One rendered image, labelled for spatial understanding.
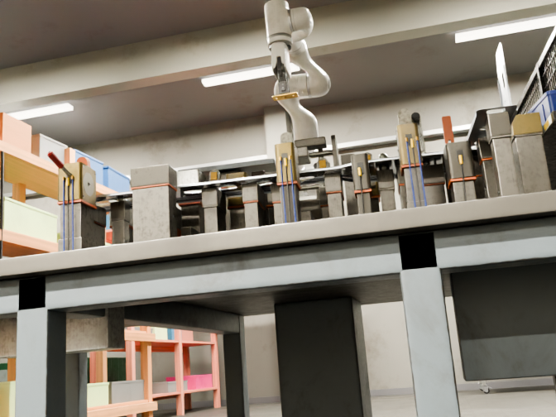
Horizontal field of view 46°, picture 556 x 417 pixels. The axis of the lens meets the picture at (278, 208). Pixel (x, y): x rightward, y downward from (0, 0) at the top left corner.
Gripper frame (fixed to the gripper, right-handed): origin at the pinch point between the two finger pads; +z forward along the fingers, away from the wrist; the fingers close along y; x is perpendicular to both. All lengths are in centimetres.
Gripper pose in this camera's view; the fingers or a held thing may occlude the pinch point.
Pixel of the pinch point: (284, 89)
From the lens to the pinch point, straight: 218.9
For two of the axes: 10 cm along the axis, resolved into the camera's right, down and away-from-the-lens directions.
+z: 0.9, 9.7, -2.4
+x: 9.7, -1.3, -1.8
